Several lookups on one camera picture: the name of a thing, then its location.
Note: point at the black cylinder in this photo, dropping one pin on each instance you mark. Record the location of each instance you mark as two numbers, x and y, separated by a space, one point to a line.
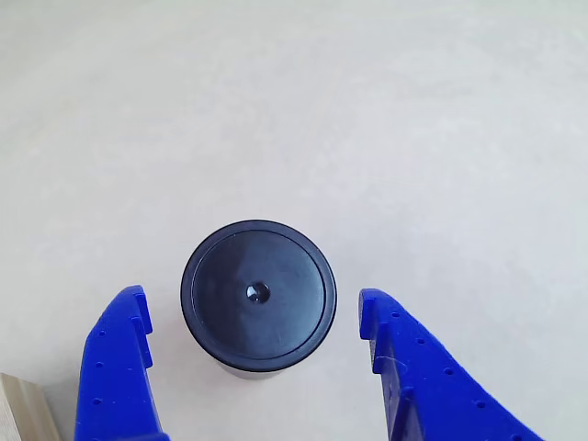
257 296

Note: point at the shallow wooden box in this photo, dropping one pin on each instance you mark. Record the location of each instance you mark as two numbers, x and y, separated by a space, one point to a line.
23 409

